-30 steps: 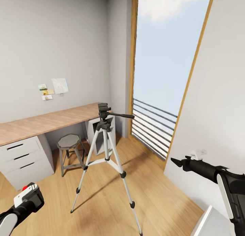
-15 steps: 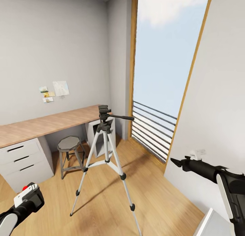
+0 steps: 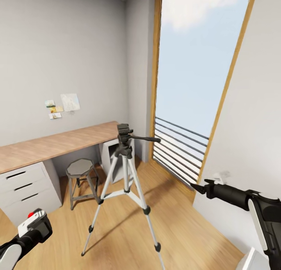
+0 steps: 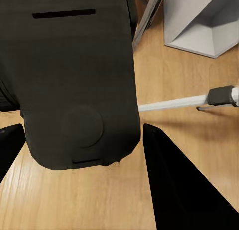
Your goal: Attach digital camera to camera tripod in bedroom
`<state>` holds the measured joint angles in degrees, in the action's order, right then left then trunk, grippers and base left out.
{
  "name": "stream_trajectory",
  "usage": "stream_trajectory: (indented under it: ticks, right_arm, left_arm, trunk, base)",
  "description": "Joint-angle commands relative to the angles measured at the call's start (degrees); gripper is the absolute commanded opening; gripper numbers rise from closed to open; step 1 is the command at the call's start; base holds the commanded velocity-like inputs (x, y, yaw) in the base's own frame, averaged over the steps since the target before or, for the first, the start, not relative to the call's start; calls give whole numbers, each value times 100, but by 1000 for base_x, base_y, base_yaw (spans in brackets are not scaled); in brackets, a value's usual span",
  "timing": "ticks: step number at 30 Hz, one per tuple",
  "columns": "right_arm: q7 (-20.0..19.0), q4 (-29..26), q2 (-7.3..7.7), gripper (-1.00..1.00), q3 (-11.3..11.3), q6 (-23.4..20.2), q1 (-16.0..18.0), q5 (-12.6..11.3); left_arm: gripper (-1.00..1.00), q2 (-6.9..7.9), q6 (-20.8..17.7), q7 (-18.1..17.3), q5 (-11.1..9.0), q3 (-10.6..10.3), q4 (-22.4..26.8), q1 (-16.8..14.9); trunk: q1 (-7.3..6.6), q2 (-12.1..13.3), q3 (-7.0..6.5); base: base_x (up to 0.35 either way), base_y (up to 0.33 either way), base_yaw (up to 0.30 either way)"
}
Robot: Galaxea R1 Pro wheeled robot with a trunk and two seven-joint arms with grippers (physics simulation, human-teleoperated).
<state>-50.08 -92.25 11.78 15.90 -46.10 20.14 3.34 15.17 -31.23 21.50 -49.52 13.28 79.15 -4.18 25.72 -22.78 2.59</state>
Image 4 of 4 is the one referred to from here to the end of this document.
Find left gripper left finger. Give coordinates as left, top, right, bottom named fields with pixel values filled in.
left=0, top=123, right=26, bottom=183

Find camera tripod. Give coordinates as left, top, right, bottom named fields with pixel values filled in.
left=138, top=85, right=239, bottom=113

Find digital camera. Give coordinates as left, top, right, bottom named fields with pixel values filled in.
left=0, top=0, right=141, bottom=170

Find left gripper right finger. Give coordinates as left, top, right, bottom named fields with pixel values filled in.
left=143, top=123, right=239, bottom=230

